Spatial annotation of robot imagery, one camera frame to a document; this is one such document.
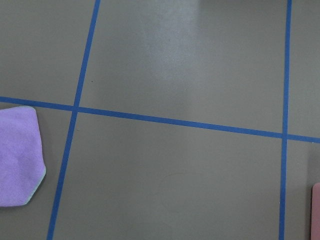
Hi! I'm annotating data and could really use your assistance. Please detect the pink plastic tray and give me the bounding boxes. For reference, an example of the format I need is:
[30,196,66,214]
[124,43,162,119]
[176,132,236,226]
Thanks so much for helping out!
[310,182,320,240]

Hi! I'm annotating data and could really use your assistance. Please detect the purple cloth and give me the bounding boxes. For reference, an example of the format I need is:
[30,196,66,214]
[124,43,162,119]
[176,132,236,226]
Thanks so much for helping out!
[0,106,46,208]

